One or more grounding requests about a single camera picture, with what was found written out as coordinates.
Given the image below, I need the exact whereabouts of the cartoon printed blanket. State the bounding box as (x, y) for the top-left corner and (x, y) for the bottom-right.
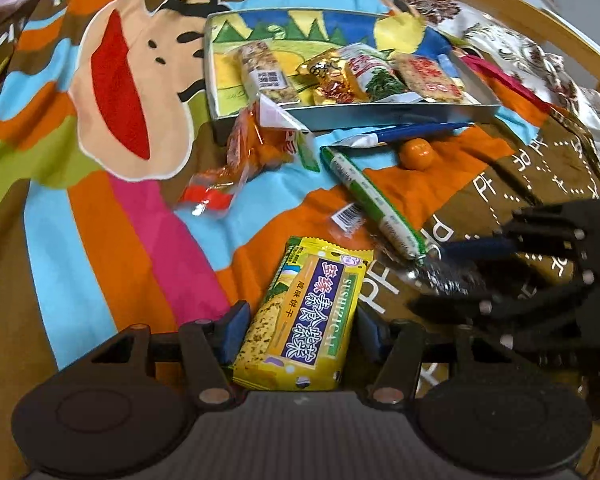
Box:
(0, 0), (600, 411)

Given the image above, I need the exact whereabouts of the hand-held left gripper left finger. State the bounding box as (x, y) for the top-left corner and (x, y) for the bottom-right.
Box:
(87, 301), (252, 411)

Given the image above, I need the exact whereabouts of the metal tray with dragon print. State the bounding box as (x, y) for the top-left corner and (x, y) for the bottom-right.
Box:
(204, 8), (502, 133)

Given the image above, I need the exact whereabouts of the clear wrapper with barcode label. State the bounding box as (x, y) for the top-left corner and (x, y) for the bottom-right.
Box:
(329, 203), (367, 235)

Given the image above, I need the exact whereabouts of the nut bar packet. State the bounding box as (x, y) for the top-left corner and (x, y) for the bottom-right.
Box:
(237, 42), (302, 108)

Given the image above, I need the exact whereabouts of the white green bean packet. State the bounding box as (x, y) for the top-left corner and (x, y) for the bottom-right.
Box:
(339, 43), (422, 102)

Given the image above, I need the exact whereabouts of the floral satin quilt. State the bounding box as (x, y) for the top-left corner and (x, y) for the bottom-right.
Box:
(400, 0), (600, 186)

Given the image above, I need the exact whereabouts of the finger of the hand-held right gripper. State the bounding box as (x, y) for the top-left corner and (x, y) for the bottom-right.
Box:
(446, 199), (600, 286)
(410, 280), (600, 361)

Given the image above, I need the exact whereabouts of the green sausage stick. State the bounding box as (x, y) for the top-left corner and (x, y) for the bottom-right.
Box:
(321, 145), (481, 297)

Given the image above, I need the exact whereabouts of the yellow biscuit packet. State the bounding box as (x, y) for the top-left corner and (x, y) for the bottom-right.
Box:
(231, 236), (374, 393)

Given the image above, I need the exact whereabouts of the clear bag of oranges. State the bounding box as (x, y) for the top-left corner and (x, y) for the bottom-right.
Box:
(176, 97), (315, 217)

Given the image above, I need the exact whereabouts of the gold snack packet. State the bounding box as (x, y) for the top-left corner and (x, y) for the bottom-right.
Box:
(296, 49), (372, 107)

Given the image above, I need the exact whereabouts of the pink rice cracker packet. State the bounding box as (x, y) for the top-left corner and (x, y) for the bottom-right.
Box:
(391, 52), (466, 104)

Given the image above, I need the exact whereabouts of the blue pen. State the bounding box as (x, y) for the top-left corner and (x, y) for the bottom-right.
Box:
(337, 121), (476, 147)

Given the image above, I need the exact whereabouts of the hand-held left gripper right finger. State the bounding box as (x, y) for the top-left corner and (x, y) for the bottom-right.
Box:
(357, 305), (511, 408)

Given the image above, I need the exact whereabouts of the small orange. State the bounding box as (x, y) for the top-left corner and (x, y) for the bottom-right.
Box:
(399, 138), (436, 170)

